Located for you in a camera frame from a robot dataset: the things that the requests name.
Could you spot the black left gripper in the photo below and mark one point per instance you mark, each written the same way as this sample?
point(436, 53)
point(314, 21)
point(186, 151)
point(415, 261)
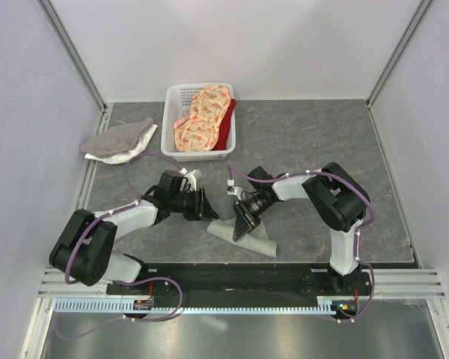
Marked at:
point(201, 210)

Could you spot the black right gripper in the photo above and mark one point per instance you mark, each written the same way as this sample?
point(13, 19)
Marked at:
point(245, 220)

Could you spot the grey-green cloth napkin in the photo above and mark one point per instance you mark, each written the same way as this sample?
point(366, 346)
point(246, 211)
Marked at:
point(256, 241)

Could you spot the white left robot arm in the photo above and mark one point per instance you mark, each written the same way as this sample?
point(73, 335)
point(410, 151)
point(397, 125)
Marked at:
point(83, 251)

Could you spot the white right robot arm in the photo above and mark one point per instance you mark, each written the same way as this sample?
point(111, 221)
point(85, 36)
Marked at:
point(339, 200)

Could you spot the floral mesh laundry bag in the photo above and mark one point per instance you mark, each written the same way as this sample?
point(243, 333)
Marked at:
point(199, 130)

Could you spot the red cloth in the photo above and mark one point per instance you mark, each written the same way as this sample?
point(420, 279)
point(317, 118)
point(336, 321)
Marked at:
point(224, 129)

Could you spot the white cloth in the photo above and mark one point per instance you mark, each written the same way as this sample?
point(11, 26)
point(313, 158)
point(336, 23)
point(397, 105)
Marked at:
point(129, 154)

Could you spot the white perforated plastic basket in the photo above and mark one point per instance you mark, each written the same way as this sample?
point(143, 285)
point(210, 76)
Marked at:
point(177, 103)

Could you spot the grey cloth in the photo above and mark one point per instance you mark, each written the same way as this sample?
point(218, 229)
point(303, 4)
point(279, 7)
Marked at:
point(116, 139)

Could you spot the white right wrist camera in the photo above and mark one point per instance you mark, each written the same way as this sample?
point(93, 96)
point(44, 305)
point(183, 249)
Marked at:
point(234, 190)

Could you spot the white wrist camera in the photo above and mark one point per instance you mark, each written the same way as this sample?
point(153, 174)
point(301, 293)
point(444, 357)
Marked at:
point(234, 190)
point(192, 178)

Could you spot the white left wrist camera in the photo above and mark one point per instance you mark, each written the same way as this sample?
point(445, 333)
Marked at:
point(192, 178)

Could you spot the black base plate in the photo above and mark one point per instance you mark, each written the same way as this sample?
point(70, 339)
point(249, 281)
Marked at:
point(308, 279)

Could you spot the slotted cable duct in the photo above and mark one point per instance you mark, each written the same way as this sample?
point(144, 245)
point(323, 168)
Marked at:
point(135, 306)

